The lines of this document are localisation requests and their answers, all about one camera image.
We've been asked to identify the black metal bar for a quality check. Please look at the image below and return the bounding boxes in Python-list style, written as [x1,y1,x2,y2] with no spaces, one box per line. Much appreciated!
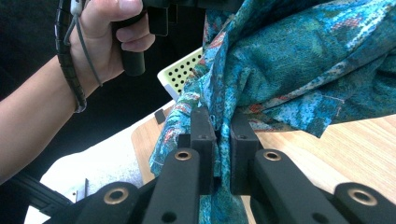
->
[8,172,75,217]

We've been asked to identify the green plastic basket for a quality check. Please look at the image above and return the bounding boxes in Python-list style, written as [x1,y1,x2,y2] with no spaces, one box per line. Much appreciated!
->
[157,46,207,102]

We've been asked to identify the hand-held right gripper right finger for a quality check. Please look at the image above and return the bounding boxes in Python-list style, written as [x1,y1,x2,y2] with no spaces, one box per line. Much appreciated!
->
[230,111,264,195]

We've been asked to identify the grey wrist strap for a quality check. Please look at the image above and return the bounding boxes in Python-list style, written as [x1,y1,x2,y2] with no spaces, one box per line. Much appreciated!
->
[64,0,104,89]

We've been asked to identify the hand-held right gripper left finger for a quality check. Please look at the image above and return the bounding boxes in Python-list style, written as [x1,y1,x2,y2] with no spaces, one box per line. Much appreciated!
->
[177,106,218,195]

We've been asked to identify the dark curtain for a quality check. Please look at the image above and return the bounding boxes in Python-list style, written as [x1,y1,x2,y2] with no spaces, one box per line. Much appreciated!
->
[0,0,204,104]

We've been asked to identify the teal floral shirt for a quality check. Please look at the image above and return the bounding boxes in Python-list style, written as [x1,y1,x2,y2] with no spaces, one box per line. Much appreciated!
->
[148,0,396,224]

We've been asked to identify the grey table edge tab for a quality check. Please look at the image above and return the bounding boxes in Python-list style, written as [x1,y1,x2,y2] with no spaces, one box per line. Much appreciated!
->
[154,108,168,125]

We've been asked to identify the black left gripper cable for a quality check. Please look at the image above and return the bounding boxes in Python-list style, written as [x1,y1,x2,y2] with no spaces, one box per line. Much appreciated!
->
[54,0,88,114]

